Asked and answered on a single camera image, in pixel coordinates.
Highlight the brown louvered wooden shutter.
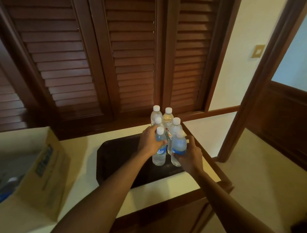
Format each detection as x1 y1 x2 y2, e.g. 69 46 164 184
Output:
4 0 104 120
170 0 220 108
0 69 28 133
104 0 156 112

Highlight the orange label water bottle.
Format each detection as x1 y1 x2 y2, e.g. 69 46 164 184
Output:
162 107 174 135

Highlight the brown wooden wall rail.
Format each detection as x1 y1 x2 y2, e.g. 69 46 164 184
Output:
181 105 240 122

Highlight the person's right forearm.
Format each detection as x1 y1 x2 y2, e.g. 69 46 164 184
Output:
194 168 276 233

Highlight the brown wooden door frame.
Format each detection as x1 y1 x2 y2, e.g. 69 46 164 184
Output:
217 0 307 164

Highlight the wooden cabinet with cream top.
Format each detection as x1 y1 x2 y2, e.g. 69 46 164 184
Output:
0 122 234 233

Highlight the brown cardboard box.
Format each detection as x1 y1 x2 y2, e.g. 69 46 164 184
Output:
0 126 71 221

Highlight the person's left hand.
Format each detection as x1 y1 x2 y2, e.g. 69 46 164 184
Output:
137 125 168 158

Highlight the person's left forearm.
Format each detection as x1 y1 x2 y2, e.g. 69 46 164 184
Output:
50 151 154 233

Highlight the black plastic tray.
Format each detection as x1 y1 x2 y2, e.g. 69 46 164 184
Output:
96 133 186 190

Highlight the gold wall switch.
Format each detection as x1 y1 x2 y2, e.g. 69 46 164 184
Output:
251 44 265 59

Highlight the person's right hand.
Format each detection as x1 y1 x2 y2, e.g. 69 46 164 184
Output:
171 135 204 176

